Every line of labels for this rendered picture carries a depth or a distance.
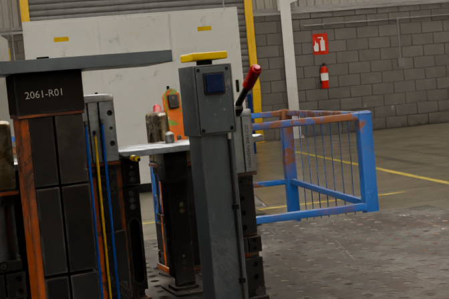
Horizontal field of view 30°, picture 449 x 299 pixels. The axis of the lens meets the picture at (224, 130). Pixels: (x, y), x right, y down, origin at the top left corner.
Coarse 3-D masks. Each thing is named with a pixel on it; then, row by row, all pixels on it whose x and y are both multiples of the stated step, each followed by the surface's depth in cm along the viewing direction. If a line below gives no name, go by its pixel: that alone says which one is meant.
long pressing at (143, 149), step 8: (256, 136) 166; (144, 144) 172; (152, 144) 169; (160, 144) 169; (168, 144) 159; (176, 144) 159; (184, 144) 160; (120, 152) 155; (128, 152) 156; (136, 152) 156; (144, 152) 157; (152, 152) 157; (160, 152) 158; (168, 152) 159; (16, 160) 158; (16, 168) 148
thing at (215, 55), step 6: (192, 54) 132; (198, 54) 132; (204, 54) 132; (210, 54) 133; (216, 54) 133; (222, 54) 133; (180, 60) 137; (186, 60) 134; (192, 60) 132; (198, 60) 132; (204, 60) 134; (210, 60) 135
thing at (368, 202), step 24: (288, 120) 341; (312, 120) 343; (336, 120) 346; (360, 120) 348; (288, 144) 460; (360, 144) 349; (288, 168) 460; (360, 168) 352; (288, 192) 461; (336, 192) 391; (264, 216) 340; (288, 216) 342; (312, 216) 345
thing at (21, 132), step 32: (32, 96) 121; (64, 96) 123; (32, 128) 122; (64, 128) 123; (32, 160) 122; (64, 160) 123; (32, 192) 122; (64, 192) 123; (32, 224) 122; (64, 224) 124; (32, 256) 123; (64, 256) 124; (32, 288) 127; (64, 288) 124; (96, 288) 126
